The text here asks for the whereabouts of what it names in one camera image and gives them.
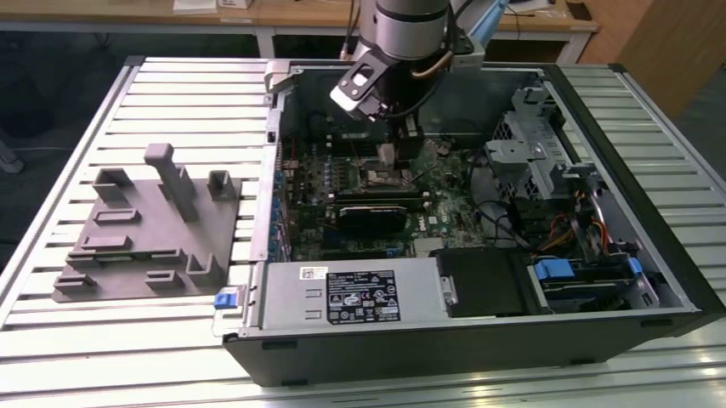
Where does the CPU socket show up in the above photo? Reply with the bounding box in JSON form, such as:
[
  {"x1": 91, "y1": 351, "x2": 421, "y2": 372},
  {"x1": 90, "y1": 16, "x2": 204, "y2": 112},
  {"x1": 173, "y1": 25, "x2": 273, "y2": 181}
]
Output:
[{"x1": 354, "y1": 156, "x2": 413, "y2": 189}]

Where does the grey metal disk bay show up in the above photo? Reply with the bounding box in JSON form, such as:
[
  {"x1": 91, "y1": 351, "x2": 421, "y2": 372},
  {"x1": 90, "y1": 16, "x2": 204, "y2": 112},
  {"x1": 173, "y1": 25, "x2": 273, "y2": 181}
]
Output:
[{"x1": 481, "y1": 87, "x2": 597, "y2": 201}]

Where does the green motherboard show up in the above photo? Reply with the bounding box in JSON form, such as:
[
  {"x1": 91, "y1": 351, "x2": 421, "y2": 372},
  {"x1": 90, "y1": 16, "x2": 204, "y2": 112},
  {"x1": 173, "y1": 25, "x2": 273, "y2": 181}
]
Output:
[{"x1": 276, "y1": 127, "x2": 497, "y2": 261}]

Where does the black graphics card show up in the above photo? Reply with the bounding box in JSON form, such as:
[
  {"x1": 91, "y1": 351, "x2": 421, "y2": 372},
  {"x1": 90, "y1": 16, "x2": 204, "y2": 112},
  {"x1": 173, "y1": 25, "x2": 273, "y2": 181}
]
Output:
[{"x1": 334, "y1": 202, "x2": 410, "y2": 235}]

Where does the silver chipset heatsink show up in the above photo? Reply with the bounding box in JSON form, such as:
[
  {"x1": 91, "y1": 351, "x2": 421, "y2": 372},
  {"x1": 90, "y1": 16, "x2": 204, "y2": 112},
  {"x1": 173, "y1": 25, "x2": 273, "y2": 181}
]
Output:
[{"x1": 414, "y1": 236, "x2": 448, "y2": 258}]

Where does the wooden desk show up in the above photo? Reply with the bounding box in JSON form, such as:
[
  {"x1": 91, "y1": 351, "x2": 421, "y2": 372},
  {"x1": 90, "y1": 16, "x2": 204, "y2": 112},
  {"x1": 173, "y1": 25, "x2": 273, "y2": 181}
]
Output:
[{"x1": 0, "y1": 0, "x2": 603, "y2": 65}]

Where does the black drive bay cover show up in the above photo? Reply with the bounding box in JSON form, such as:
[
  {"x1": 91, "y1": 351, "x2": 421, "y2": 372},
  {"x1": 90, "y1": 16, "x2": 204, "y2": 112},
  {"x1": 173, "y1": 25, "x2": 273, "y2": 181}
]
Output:
[{"x1": 430, "y1": 248, "x2": 539, "y2": 320}]

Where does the wooden cabinet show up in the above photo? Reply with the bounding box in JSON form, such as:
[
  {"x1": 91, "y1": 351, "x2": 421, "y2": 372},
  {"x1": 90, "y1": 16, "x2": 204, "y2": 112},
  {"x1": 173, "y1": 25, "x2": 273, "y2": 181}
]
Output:
[{"x1": 577, "y1": 0, "x2": 726, "y2": 125}]

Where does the hard disk in blue carrier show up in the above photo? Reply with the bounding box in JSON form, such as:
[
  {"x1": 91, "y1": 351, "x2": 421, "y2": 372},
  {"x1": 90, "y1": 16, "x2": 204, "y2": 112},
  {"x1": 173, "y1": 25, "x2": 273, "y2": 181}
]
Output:
[{"x1": 525, "y1": 257, "x2": 631, "y2": 314}]

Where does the silver power supply box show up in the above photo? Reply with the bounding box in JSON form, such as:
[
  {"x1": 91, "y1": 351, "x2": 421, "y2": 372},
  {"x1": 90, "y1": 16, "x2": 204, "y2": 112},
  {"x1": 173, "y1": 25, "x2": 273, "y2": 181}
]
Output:
[{"x1": 254, "y1": 258, "x2": 449, "y2": 332}]

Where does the grey parts rack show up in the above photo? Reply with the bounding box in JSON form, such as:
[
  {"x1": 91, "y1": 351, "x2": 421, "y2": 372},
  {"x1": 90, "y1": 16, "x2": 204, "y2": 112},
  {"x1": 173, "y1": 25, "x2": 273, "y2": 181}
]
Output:
[{"x1": 49, "y1": 143, "x2": 244, "y2": 304}]

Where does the blue case latch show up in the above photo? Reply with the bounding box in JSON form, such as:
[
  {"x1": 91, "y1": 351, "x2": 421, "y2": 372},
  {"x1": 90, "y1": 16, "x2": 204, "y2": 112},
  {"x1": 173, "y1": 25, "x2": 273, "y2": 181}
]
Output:
[{"x1": 213, "y1": 286, "x2": 240, "y2": 310}]

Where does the black PC case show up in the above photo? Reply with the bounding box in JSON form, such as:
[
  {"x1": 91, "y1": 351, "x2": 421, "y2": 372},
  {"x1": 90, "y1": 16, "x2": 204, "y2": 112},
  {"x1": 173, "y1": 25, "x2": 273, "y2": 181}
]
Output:
[{"x1": 212, "y1": 55, "x2": 726, "y2": 388}]

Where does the white furniture leg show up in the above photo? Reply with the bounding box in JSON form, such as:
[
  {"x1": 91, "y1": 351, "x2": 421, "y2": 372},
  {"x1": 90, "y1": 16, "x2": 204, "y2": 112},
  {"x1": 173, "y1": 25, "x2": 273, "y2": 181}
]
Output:
[{"x1": 0, "y1": 127, "x2": 26, "y2": 173}]

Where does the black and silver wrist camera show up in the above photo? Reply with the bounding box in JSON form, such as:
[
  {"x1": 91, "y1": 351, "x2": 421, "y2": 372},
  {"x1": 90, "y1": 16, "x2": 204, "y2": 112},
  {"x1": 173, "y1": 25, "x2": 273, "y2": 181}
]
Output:
[{"x1": 329, "y1": 59, "x2": 393, "y2": 123}]

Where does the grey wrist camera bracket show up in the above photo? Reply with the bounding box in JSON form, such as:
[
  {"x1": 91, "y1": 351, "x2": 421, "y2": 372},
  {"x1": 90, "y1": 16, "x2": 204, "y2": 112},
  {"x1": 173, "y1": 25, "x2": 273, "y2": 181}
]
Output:
[{"x1": 449, "y1": 42, "x2": 488, "y2": 69}]

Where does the yellow orange wire bundle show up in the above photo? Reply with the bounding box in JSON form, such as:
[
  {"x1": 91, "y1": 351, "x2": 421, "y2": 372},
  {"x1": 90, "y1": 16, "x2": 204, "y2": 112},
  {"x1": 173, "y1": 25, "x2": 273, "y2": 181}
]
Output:
[{"x1": 535, "y1": 210, "x2": 619, "y2": 258}]

